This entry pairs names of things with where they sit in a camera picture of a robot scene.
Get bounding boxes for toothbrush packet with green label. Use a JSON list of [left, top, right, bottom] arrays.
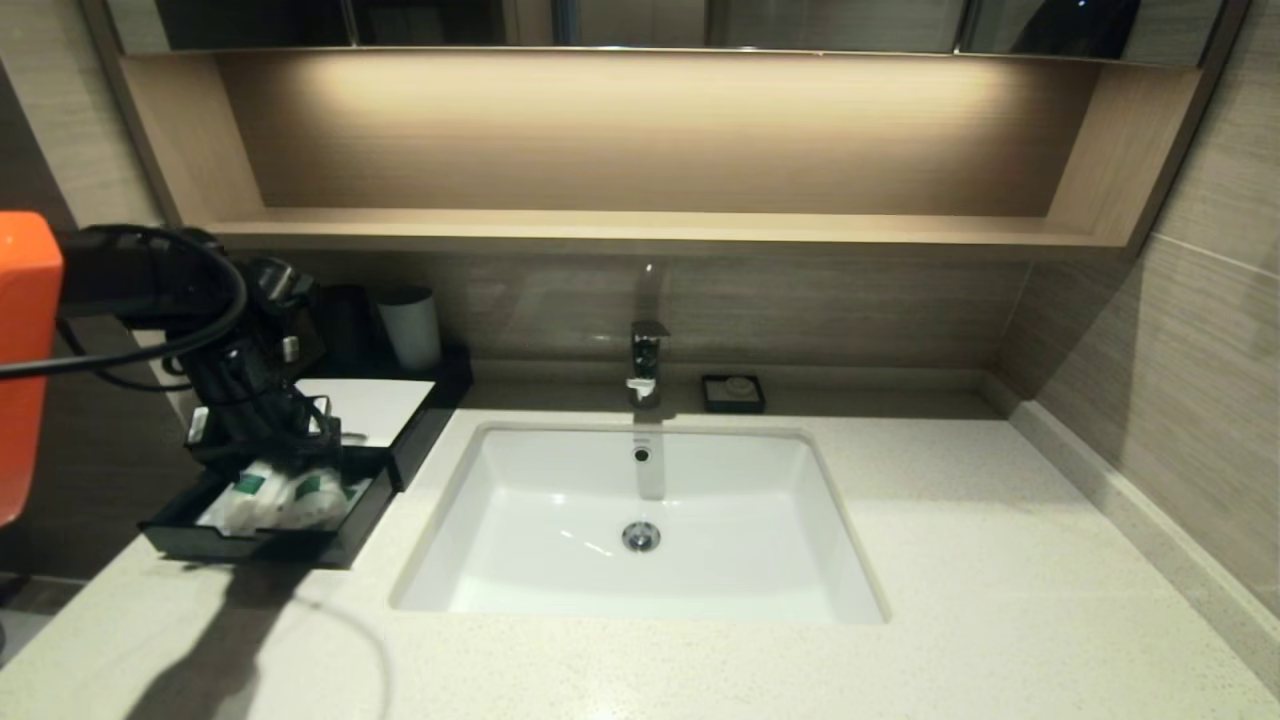
[[198, 462, 286, 536]]

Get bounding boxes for packet with green square label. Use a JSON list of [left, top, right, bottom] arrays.
[[270, 465, 373, 531]]

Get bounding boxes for black drawer amenity box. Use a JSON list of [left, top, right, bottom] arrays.
[[140, 445, 399, 569]]

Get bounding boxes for grey plastic cup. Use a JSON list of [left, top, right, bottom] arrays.
[[376, 287, 442, 372]]

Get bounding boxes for white board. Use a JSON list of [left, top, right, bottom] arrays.
[[295, 378, 438, 449]]

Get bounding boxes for black cylindrical cup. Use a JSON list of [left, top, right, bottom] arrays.
[[318, 285, 393, 366]]

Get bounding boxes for chrome faucet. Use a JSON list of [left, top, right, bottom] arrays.
[[627, 321, 672, 411]]

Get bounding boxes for black soap dish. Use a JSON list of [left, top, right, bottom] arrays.
[[701, 376, 767, 416]]

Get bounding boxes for white sink basin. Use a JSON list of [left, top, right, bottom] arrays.
[[390, 423, 891, 628]]

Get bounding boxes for mirror cabinet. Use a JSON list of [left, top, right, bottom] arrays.
[[108, 0, 1226, 69]]

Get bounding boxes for wooden wall shelf niche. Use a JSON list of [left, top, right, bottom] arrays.
[[85, 48, 1246, 261]]

